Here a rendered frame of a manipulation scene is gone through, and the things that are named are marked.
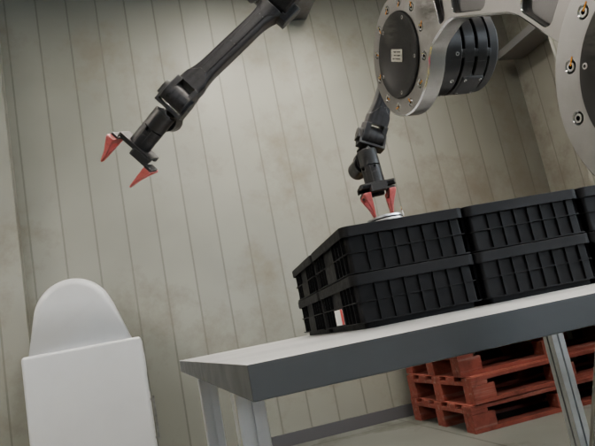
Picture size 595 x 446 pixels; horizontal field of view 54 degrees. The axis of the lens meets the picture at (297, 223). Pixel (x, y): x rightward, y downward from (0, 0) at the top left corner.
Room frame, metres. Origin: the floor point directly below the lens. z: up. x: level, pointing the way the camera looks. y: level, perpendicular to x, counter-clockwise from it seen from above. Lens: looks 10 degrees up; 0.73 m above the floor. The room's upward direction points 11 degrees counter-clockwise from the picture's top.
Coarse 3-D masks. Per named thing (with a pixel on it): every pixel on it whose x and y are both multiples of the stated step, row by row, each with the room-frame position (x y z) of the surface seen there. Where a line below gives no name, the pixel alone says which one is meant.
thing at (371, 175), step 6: (366, 168) 1.61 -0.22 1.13; (372, 168) 1.60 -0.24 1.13; (378, 168) 1.61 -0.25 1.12; (366, 174) 1.61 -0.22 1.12; (372, 174) 1.60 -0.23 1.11; (378, 174) 1.60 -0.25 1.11; (366, 180) 1.61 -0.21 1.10; (372, 180) 1.60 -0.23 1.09; (378, 180) 1.60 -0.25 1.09; (384, 180) 1.60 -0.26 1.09; (390, 180) 1.60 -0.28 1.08; (360, 186) 1.59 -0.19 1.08; (366, 186) 1.60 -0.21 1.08; (360, 192) 1.64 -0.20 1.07; (366, 192) 1.64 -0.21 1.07
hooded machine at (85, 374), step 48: (48, 288) 3.12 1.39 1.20; (96, 288) 3.15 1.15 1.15; (48, 336) 3.07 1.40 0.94; (96, 336) 3.14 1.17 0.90; (48, 384) 3.04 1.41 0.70; (96, 384) 3.10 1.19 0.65; (144, 384) 3.17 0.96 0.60; (48, 432) 3.03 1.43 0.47; (96, 432) 3.09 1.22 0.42; (144, 432) 3.16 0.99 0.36
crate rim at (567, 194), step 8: (552, 192) 1.38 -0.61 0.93; (560, 192) 1.38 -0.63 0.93; (568, 192) 1.39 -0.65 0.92; (504, 200) 1.36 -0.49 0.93; (512, 200) 1.36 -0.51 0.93; (520, 200) 1.36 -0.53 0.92; (528, 200) 1.37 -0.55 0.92; (536, 200) 1.37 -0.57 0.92; (544, 200) 1.37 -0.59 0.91; (552, 200) 1.38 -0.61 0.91; (560, 200) 1.38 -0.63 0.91; (464, 208) 1.34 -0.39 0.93; (472, 208) 1.34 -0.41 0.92; (480, 208) 1.34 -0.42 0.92; (488, 208) 1.35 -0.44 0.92; (496, 208) 1.35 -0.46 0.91; (504, 208) 1.36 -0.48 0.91; (512, 208) 1.36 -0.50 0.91; (464, 216) 1.35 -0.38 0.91
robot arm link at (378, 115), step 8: (376, 88) 1.62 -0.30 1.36; (376, 96) 1.60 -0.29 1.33; (376, 104) 1.59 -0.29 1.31; (384, 104) 1.60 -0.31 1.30; (368, 112) 1.62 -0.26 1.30; (376, 112) 1.60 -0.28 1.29; (384, 112) 1.60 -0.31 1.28; (368, 120) 1.61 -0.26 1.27; (376, 120) 1.61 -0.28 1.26; (384, 120) 1.61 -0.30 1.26; (368, 128) 1.61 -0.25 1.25; (376, 128) 1.62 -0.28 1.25; (384, 128) 1.62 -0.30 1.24; (368, 136) 1.62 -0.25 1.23; (376, 136) 1.62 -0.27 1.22; (384, 136) 1.62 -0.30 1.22
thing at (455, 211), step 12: (408, 216) 1.31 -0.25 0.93; (420, 216) 1.32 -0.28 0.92; (432, 216) 1.32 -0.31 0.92; (444, 216) 1.33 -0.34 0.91; (456, 216) 1.33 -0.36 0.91; (348, 228) 1.29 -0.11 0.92; (360, 228) 1.29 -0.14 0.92; (372, 228) 1.30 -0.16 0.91; (384, 228) 1.30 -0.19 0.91; (336, 240) 1.33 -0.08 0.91
